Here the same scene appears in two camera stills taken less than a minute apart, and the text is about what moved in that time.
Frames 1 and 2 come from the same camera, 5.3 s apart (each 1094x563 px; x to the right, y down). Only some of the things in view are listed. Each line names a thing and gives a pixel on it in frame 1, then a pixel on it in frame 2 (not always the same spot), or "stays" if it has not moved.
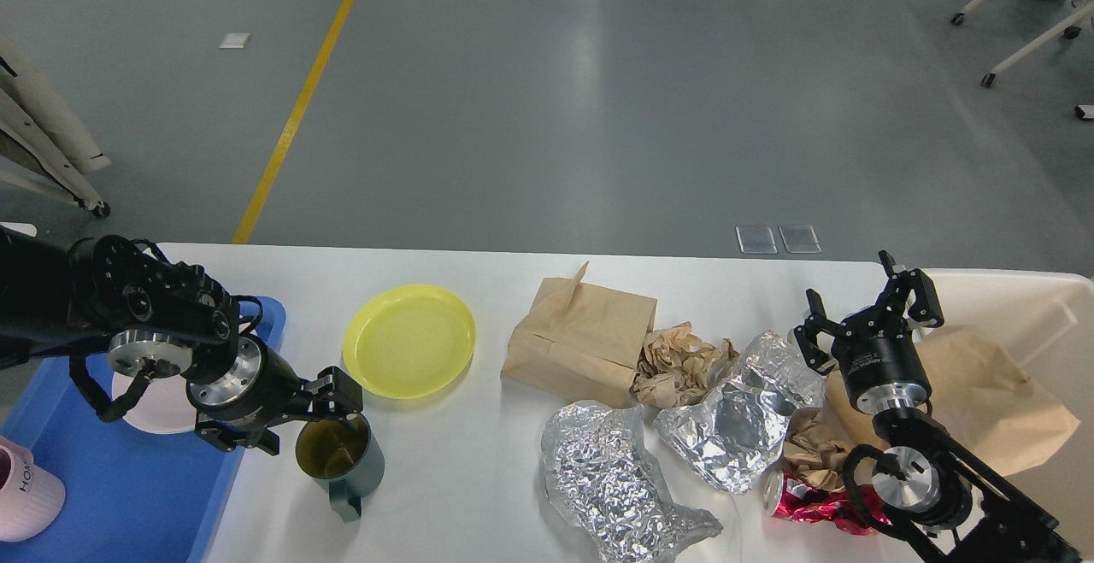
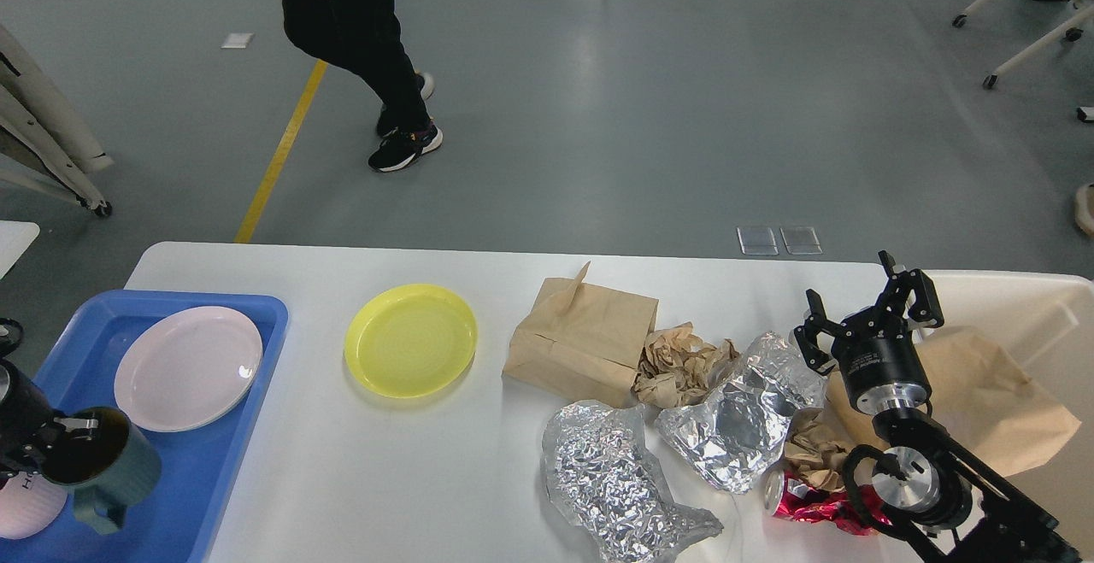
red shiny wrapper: x=792 y=498 stays
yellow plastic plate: x=408 y=341 stays
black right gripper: x=875 y=348 stays
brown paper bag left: x=582 y=341 stays
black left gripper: x=261 y=390 -> x=29 y=429
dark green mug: x=344 y=460 -> x=106 y=464
